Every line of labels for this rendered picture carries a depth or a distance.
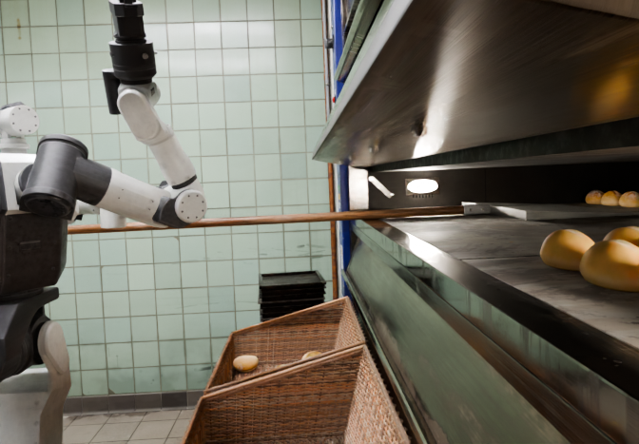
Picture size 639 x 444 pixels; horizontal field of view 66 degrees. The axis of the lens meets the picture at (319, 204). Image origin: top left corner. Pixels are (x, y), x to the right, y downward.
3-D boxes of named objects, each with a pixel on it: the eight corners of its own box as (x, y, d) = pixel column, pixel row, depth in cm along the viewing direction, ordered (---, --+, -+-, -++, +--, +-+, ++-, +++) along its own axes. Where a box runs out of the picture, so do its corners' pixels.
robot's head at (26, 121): (10, 144, 108) (8, 103, 108) (-11, 146, 114) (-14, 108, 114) (41, 144, 114) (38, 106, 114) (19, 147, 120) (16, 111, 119)
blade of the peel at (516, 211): (526, 221, 140) (526, 210, 140) (461, 208, 195) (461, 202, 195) (648, 214, 142) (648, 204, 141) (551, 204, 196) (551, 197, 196)
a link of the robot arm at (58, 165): (105, 206, 100) (33, 182, 92) (86, 222, 106) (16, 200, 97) (115, 160, 106) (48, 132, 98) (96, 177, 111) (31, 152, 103)
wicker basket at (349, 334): (352, 362, 198) (350, 294, 197) (373, 434, 142) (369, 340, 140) (231, 369, 196) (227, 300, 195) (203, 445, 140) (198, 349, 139)
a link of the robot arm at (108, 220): (129, 223, 143) (92, 227, 133) (127, 186, 142) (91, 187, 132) (155, 225, 136) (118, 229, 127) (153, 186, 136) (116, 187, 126)
